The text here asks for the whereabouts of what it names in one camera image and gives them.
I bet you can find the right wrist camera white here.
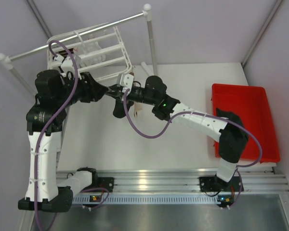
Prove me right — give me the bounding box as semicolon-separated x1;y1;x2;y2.
117;74;134;90

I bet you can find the black sock pile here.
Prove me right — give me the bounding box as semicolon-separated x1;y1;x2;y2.
113;100;134;119

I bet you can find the aluminium mounting rail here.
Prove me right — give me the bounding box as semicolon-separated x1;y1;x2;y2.
73;168;289;206

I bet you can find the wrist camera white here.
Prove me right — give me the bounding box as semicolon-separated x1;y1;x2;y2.
117;74;134;90
53;54;81;74

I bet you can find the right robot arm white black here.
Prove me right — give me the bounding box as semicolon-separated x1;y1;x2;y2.
106;75;249;193

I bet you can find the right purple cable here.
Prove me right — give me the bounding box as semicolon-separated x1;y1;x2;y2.
122;89;263;210

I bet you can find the white red hanging sock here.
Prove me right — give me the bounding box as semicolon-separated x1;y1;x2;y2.
74;41;106;67

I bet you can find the metal drying rack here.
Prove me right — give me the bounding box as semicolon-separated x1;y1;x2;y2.
0;4;158;96

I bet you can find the red plastic tray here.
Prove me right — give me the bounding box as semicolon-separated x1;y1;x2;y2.
211;83;280;163

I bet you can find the white plastic clip hanger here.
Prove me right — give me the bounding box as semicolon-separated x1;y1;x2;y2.
48;26;133;83

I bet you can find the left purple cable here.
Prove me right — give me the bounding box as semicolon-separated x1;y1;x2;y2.
33;40;110;231

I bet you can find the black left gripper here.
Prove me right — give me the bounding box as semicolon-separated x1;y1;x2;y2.
55;71;108;108

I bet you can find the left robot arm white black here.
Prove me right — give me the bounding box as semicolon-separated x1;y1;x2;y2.
18;69;108;213

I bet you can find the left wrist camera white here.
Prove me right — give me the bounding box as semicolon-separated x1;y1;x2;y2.
53;54;81;74

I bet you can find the purple cable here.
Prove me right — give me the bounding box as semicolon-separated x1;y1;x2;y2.
33;40;110;231
122;89;263;210

